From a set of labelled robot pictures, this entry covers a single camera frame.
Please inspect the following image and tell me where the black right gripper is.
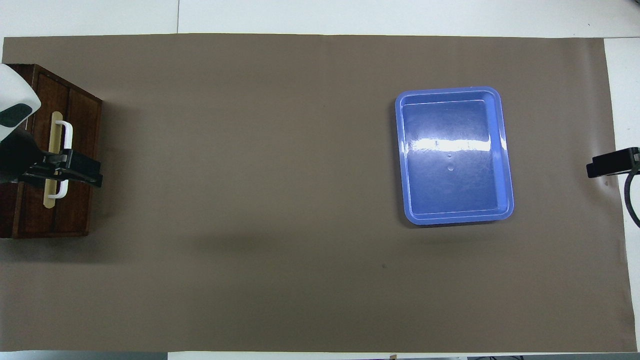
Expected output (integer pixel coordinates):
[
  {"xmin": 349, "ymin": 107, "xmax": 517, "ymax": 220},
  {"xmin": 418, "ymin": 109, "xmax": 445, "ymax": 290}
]
[{"xmin": 586, "ymin": 146, "xmax": 640, "ymax": 179}]

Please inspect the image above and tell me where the white drawer handle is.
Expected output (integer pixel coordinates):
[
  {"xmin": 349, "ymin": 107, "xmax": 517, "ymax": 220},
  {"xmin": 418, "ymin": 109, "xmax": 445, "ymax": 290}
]
[{"xmin": 47, "ymin": 120, "xmax": 74, "ymax": 200}]

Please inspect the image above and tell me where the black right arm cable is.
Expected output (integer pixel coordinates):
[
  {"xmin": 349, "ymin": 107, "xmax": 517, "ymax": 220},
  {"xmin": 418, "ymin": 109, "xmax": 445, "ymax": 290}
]
[{"xmin": 624, "ymin": 169, "xmax": 640, "ymax": 228}]

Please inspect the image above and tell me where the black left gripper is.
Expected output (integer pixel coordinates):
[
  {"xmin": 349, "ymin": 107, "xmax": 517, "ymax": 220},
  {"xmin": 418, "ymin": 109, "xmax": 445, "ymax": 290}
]
[{"xmin": 0, "ymin": 129, "xmax": 104, "ymax": 189}]

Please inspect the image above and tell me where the dark wooden drawer cabinet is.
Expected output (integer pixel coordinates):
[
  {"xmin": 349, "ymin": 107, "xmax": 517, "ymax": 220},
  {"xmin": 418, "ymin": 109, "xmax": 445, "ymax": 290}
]
[{"xmin": 0, "ymin": 63, "xmax": 104, "ymax": 239}]

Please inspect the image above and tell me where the brown table mat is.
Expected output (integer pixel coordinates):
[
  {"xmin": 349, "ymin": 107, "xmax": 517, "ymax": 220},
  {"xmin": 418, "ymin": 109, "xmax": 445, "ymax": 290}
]
[{"xmin": 0, "ymin": 33, "xmax": 638, "ymax": 353}]

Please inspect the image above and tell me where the wooden drawer with dark front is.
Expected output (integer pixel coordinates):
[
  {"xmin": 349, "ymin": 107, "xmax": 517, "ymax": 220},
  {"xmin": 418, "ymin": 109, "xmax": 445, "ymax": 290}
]
[{"xmin": 17, "ymin": 67, "xmax": 71, "ymax": 237}]

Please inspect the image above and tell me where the blue plastic tray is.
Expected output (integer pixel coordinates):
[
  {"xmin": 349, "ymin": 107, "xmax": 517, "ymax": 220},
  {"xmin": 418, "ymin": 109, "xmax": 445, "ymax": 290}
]
[{"xmin": 395, "ymin": 86, "xmax": 515, "ymax": 226}]

